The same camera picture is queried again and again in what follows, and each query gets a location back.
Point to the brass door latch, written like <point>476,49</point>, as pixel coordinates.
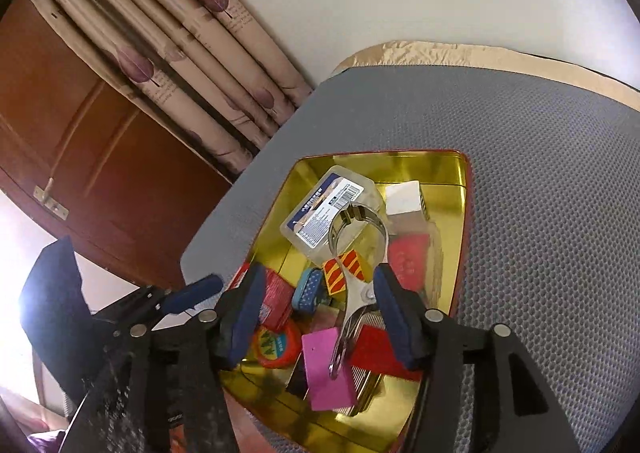
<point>50,198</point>

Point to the beige printed curtain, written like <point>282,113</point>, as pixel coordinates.
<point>175,58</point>

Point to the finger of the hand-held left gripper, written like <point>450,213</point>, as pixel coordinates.
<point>192,295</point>

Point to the small white box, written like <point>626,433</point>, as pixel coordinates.
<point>402,205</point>

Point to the clear plastic box with label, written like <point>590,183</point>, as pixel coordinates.
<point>320,203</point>

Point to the pink card in clear case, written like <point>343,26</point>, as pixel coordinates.
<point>410,258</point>

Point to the brown wooden door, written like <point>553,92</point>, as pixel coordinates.
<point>75,133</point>

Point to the blue dotted small box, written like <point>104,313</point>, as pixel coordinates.
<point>307,293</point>

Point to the magenta small box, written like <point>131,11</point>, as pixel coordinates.
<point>327,373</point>

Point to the orange striped small packet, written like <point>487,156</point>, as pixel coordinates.
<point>335,278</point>

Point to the brown box with red top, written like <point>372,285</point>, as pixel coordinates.
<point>275,303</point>

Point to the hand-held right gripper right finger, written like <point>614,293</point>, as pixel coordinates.
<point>397,323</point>

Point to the red tin box gold inside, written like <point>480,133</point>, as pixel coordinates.
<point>310,183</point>

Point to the red tape measure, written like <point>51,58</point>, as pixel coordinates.
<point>275,345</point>

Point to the red small box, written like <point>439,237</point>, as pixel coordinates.
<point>372,350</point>

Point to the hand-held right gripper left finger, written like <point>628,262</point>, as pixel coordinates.
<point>247,313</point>

